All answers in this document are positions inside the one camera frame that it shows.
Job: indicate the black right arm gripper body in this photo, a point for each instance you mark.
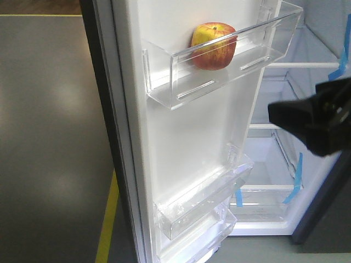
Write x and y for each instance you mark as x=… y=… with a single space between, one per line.
x=334 y=114

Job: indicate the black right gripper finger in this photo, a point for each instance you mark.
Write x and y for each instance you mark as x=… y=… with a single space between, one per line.
x=299 y=118

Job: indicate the red yellow apple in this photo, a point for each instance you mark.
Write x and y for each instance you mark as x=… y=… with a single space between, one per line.
x=214 y=56

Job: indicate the fridge body interior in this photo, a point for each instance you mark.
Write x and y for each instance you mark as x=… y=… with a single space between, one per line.
x=286 y=176

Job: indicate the closed dark fridge door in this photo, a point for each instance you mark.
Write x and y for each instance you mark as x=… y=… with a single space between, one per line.
x=325 y=226

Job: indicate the upper clear door bin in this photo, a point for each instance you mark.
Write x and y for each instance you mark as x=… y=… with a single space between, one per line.
x=173 y=80

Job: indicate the clear door bin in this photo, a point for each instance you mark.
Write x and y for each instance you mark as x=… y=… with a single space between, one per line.
x=173 y=80
x=205 y=237
x=193 y=201

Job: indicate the middle clear door bin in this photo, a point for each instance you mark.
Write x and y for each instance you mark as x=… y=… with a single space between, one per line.
x=193 y=201

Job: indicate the lower clear door bin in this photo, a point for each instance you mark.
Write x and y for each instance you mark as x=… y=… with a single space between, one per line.
x=205 y=237

